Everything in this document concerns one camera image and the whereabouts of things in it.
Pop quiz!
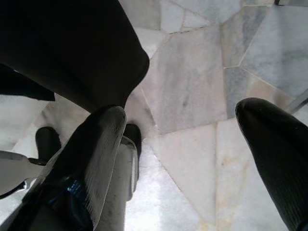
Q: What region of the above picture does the black garment white print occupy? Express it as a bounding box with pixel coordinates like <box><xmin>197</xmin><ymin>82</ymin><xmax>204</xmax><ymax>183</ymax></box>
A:
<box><xmin>0</xmin><ymin>0</ymin><xmax>150</xmax><ymax>111</ymax></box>

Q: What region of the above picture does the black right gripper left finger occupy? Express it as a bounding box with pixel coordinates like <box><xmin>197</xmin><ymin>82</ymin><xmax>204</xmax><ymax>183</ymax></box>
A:
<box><xmin>4</xmin><ymin>104</ymin><xmax>128</xmax><ymax>231</ymax></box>

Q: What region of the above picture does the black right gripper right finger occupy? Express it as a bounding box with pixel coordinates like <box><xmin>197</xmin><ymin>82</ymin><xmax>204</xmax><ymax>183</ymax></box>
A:
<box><xmin>235</xmin><ymin>97</ymin><xmax>308</xmax><ymax>231</ymax></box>

